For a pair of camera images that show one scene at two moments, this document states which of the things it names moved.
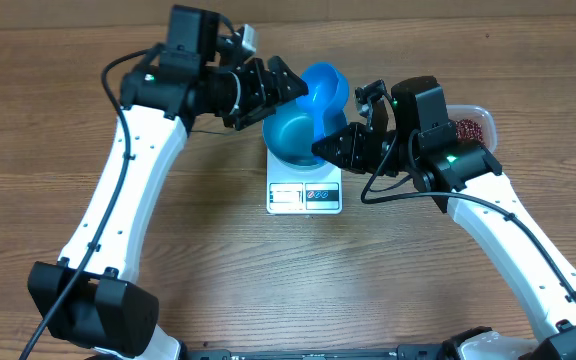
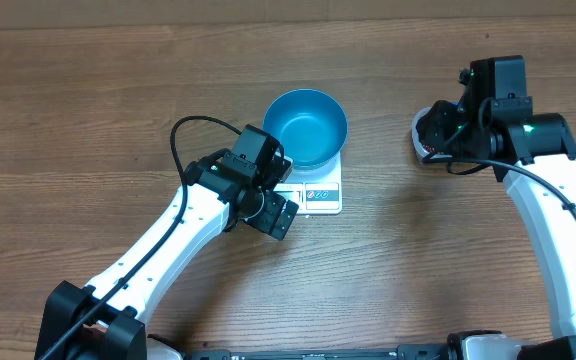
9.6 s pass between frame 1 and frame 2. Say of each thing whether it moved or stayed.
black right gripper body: moved
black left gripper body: moved
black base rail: stayed
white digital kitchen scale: stayed
